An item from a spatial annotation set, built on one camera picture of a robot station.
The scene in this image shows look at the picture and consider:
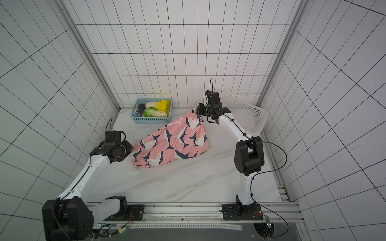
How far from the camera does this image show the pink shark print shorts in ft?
2.79

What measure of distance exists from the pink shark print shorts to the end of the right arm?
10 cm

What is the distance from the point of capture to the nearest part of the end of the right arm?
2.21 feet
